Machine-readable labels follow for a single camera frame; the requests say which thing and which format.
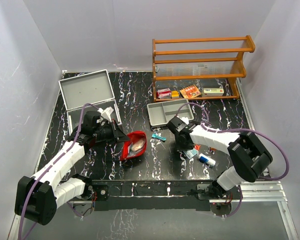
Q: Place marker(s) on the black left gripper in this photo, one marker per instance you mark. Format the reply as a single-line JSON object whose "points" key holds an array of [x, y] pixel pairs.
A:
{"points": [[118, 135]]}

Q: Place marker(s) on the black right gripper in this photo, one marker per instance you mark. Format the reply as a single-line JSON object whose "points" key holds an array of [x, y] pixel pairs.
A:
{"points": [[187, 147]]}

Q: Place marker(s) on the red first aid kit pouch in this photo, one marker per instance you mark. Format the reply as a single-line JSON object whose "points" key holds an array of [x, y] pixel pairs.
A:
{"points": [[135, 146]]}

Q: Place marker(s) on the white blue bandage packet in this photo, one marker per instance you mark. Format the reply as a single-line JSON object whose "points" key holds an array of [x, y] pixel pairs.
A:
{"points": [[190, 153]]}

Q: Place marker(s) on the teal plastic sachet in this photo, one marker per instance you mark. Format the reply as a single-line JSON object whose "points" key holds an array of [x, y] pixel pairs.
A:
{"points": [[155, 136]]}

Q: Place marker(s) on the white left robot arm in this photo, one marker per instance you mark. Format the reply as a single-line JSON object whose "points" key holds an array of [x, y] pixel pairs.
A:
{"points": [[38, 197]]}

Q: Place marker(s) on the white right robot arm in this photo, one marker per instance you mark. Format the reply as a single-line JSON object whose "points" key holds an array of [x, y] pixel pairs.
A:
{"points": [[247, 153]]}

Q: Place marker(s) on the orange medicine packet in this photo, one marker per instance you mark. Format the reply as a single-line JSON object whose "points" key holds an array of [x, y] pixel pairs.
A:
{"points": [[190, 92]]}

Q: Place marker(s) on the red white medicine box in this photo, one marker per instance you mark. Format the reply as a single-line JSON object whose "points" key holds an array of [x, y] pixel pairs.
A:
{"points": [[165, 93]]}

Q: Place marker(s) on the long white medicine box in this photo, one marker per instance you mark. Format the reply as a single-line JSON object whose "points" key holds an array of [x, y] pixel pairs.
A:
{"points": [[213, 92]]}

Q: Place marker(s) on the grey open medicine case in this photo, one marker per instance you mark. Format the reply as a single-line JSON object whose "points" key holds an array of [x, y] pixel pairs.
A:
{"points": [[94, 88]]}

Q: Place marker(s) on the grey divided tray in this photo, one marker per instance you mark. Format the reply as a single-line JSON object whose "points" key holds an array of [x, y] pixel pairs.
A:
{"points": [[160, 113]]}

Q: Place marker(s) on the blue white tube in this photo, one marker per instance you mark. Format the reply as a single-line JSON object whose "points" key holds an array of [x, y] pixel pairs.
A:
{"points": [[206, 160]]}

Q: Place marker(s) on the small yellow box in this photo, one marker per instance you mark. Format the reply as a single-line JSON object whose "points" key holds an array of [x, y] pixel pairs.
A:
{"points": [[175, 94]]}

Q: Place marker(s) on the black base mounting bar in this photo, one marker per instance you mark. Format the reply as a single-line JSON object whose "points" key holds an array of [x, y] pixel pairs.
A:
{"points": [[157, 195]]}

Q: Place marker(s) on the orange wooden shelf rack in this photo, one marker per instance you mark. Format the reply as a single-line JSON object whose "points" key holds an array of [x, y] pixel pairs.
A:
{"points": [[204, 62]]}

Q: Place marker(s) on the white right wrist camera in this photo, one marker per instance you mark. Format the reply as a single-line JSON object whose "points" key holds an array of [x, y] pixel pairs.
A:
{"points": [[185, 120]]}

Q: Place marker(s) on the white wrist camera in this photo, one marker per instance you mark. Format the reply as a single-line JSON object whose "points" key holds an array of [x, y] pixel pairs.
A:
{"points": [[185, 120], [106, 113]]}

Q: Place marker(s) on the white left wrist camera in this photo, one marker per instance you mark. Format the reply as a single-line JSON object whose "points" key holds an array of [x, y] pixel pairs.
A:
{"points": [[106, 113]]}

